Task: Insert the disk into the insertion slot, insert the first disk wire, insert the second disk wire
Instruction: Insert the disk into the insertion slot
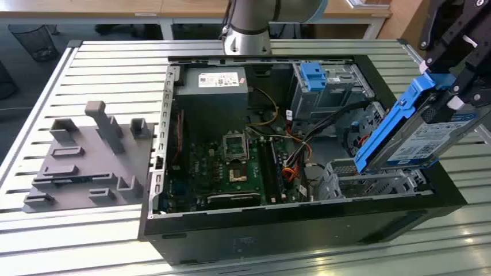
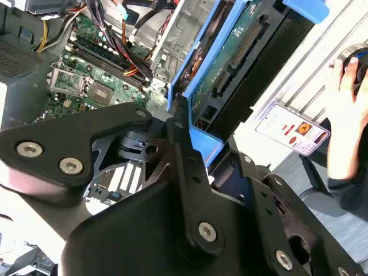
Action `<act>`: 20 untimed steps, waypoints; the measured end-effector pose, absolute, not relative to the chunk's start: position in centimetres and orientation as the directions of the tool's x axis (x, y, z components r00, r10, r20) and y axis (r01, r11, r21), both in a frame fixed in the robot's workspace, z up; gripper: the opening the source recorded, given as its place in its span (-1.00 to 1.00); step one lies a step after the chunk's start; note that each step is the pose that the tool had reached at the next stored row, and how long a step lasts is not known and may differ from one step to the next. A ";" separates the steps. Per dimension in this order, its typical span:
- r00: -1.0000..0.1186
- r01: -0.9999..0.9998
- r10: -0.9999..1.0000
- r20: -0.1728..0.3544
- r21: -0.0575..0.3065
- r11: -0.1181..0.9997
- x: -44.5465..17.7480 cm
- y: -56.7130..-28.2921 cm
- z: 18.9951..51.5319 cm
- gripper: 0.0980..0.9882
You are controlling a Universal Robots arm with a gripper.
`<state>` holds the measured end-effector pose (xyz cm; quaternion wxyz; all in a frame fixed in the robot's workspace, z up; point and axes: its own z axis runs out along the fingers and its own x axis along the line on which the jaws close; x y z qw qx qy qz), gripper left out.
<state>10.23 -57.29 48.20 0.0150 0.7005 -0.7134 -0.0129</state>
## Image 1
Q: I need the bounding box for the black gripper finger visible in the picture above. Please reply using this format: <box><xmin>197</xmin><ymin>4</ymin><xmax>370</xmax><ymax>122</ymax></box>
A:
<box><xmin>446</xmin><ymin>37</ymin><xmax>491</xmax><ymax>112</ymax></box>
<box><xmin>417</xmin><ymin>0</ymin><xmax>484</xmax><ymax>76</ymax></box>

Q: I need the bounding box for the hard disk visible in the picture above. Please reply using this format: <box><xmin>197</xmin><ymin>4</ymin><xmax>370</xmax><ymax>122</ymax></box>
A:
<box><xmin>356</xmin><ymin>73</ymin><xmax>481</xmax><ymax>175</ymax></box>

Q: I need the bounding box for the red disk wire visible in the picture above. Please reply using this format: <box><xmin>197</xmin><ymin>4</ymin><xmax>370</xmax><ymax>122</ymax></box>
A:
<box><xmin>357</xmin><ymin>133</ymin><xmax>376</xmax><ymax>152</ymax></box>

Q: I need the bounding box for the black disk wire bundle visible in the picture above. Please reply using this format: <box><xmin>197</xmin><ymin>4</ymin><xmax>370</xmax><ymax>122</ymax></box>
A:
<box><xmin>301</xmin><ymin>100</ymin><xmax>376</xmax><ymax>144</ymax></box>

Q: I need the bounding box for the low metal disk bay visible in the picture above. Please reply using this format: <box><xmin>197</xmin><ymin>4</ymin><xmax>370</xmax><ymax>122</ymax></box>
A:
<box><xmin>320</xmin><ymin>159</ymin><xmax>428</xmax><ymax>201</ymax></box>

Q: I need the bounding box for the black RAM slot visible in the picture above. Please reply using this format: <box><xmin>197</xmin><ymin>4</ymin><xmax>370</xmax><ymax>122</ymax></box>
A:
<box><xmin>258</xmin><ymin>137</ymin><xmax>278</xmax><ymax>204</ymax></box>
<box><xmin>270</xmin><ymin>137</ymin><xmax>289</xmax><ymax>200</ymax></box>

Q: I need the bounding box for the brown wooden cabinet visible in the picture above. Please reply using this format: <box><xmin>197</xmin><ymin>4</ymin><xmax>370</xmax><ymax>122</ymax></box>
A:
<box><xmin>378</xmin><ymin>0</ymin><xmax>429</xmax><ymax>41</ymax></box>

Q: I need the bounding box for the tall metal drive cage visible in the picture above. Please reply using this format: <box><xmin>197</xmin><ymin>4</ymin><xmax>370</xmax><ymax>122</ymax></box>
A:
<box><xmin>290</xmin><ymin>62</ymin><xmax>377</xmax><ymax>122</ymax></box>

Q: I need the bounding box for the blue drive carrier latch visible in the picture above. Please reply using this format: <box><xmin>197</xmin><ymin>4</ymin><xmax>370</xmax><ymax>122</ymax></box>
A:
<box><xmin>301</xmin><ymin>62</ymin><xmax>329</xmax><ymax>93</ymax></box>

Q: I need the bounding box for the grey round speaker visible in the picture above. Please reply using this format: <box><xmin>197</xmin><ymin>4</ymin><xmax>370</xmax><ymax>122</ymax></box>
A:
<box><xmin>305</xmin><ymin>163</ymin><xmax>330</xmax><ymax>185</ymax></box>

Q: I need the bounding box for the metal socket cover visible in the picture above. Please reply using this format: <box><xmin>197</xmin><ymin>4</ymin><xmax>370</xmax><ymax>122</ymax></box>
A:
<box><xmin>222</xmin><ymin>131</ymin><xmax>251</xmax><ymax>163</ymax></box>

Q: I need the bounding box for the grey power supply unit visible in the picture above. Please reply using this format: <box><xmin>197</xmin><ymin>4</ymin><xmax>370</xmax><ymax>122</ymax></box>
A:
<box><xmin>175</xmin><ymin>66</ymin><xmax>251</xmax><ymax>139</ymax></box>

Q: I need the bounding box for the gold CPU socket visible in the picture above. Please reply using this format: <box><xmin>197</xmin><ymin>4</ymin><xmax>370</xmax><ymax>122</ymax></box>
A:
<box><xmin>229</xmin><ymin>168</ymin><xmax>249</xmax><ymax>183</ymax></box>

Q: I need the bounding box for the black open PC case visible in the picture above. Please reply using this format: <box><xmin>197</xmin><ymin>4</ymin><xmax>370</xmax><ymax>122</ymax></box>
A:
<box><xmin>138</xmin><ymin>54</ymin><xmax>468</xmax><ymax>266</ymax></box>

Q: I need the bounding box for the black graphics card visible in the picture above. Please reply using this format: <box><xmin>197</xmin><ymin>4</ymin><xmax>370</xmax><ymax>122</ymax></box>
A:
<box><xmin>206</xmin><ymin>191</ymin><xmax>263</xmax><ymax>209</ymax></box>

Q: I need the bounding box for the green motherboard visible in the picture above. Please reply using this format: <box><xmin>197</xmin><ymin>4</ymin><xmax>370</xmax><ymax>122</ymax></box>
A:
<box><xmin>165</xmin><ymin>126</ymin><xmax>309</xmax><ymax>214</ymax></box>

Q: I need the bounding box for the grey parts rack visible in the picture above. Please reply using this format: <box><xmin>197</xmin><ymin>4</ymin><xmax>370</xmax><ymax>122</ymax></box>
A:
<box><xmin>23</xmin><ymin>100</ymin><xmax>159</xmax><ymax>214</ymax></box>

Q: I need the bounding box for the black mesh waste bin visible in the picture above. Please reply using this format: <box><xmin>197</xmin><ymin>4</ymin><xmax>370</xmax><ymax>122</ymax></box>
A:
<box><xmin>7</xmin><ymin>24</ymin><xmax>59</xmax><ymax>62</ymax></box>

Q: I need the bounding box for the RAM stick in rack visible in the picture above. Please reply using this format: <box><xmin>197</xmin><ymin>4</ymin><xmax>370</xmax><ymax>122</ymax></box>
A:
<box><xmin>53</xmin><ymin>178</ymin><xmax>94</xmax><ymax>185</ymax></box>

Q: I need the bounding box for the yellow wire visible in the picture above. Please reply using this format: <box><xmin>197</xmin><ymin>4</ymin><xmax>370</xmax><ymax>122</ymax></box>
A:
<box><xmin>247</xmin><ymin>87</ymin><xmax>281</xmax><ymax>127</ymax></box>

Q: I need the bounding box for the orange flat wire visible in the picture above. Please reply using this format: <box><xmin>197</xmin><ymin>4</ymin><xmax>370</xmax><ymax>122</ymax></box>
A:
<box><xmin>282</xmin><ymin>135</ymin><xmax>314</xmax><ymax>182</ymax></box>

